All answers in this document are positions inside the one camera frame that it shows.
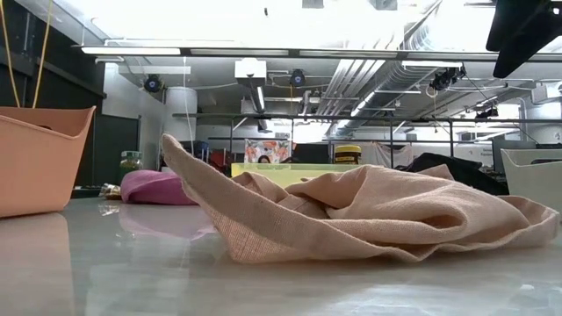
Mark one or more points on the grey plastic bin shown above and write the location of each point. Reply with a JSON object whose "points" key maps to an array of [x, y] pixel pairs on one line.
{"points": [[533, 180]]}

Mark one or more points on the black ceiling camera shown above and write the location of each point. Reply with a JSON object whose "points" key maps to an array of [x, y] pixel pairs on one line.
{"points": [[153, 83], [297, 78]]}

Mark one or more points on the floral poster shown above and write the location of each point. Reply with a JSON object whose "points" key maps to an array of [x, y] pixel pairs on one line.
{"points": [[268, 148]]}

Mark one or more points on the shiny brown spice packet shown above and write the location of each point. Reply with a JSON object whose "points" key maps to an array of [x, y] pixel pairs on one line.
{"points": [[110, 191]]}

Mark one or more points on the yellow translucent tray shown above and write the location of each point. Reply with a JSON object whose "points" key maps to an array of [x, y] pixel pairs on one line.
{"points": [[281, 173]]}

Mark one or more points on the black aluminium table frame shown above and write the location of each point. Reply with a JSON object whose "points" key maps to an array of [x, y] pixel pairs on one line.
{"points": [[85, 192]]}

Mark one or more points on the person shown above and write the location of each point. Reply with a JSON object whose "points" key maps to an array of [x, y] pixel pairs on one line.
{"points": [[264, 159]]}

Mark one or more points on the black metal rack frame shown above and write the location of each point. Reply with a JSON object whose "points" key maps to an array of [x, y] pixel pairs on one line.
{"points": [[351, 117]]}

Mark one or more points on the white ceiling box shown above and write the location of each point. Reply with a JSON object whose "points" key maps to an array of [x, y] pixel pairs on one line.
{"points": [[250, 68]]}

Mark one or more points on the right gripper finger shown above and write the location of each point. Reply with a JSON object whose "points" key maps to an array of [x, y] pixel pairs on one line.
{"points": [[535, 44], [513, 17]]}

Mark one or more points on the pink cloth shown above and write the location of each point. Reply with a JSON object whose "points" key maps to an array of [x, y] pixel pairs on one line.
{"points": [[151, 188]]}

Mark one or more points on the black monitor screen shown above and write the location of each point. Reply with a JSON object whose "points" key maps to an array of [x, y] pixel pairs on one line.
{"points": [[311, 153]]}

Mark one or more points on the orange plastic bin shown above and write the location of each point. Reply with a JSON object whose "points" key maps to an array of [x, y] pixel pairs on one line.
{"points": [[39, 167]]}

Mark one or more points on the white cylinder column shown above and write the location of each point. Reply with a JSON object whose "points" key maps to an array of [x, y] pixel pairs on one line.
{"points": [[181, 114]]}

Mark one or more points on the green-lid spice jar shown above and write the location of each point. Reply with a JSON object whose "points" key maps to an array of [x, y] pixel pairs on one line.
{"points": [[131, 163]]}

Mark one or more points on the yellow-lid spice jar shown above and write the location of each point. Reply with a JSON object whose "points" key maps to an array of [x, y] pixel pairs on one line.
{"points": [[348, 154]]}

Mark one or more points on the black cloth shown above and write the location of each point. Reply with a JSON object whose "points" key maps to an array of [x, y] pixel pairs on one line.
{"points": [[456, 169]]}

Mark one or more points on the beige cloth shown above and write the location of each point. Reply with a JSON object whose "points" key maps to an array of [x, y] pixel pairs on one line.
{"points": [[351, 219]]}

